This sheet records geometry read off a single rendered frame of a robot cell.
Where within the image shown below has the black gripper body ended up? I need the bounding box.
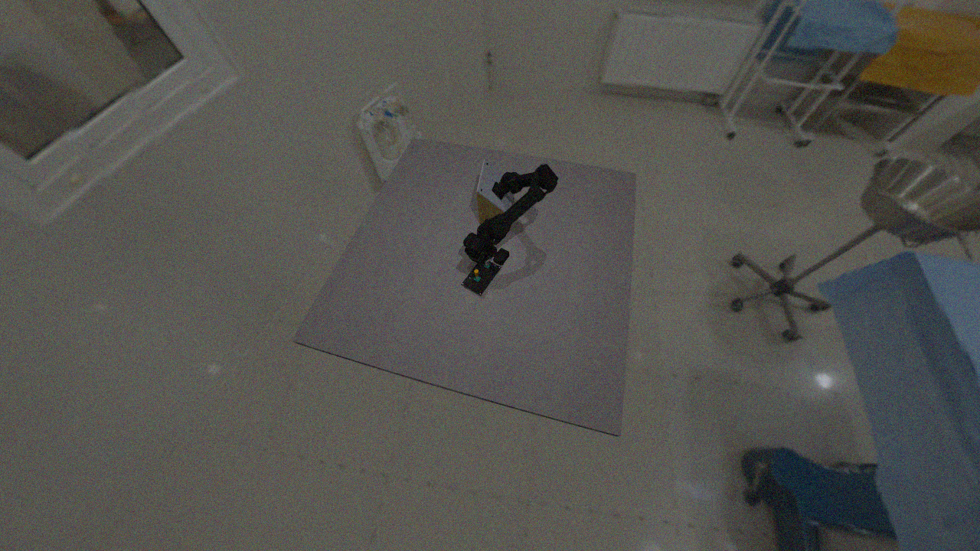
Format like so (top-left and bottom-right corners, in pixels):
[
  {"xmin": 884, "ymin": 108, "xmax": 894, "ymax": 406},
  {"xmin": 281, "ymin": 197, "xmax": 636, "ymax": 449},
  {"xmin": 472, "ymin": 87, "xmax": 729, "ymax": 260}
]
[{"xmin": 463, "ymin": 233, "xmax": 509, "ymax": 266}]

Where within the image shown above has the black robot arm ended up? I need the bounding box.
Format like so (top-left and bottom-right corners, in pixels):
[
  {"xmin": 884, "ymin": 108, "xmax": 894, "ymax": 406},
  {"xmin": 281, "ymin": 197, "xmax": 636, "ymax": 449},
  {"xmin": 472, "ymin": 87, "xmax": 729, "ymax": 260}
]
[{"xmin": 465, "ymin": 164, "xmax": 558, "ymax": 263}]

